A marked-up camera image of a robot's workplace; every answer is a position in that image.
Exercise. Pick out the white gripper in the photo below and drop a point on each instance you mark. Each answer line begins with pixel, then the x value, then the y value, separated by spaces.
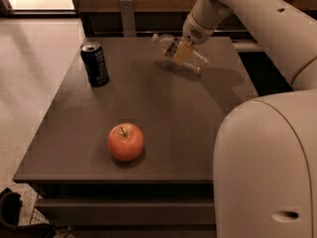
pixel 194 32

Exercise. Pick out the clear plastic water bottle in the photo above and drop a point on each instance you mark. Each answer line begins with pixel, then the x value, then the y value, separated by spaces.
pixel 181 52

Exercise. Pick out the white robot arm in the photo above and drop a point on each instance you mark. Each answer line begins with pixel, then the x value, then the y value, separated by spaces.
pixel 265 154

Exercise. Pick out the dark blue soda can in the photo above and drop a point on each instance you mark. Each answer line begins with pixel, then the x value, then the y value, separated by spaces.
pixel 95 64

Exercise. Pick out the red apple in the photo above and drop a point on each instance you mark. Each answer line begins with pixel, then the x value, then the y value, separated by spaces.
pixel 125 142

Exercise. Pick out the grey drawer cabinet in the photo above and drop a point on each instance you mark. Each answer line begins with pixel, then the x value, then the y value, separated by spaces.
pixel 166 192

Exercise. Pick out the dark bag on floor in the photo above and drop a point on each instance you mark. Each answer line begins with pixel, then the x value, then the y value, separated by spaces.
pixel 10 206

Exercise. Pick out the left metal wall bracket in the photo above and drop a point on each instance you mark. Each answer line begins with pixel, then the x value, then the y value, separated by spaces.
pixel 128 18

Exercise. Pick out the wire basket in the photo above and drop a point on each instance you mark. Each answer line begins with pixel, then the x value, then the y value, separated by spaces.
pixel 37 217

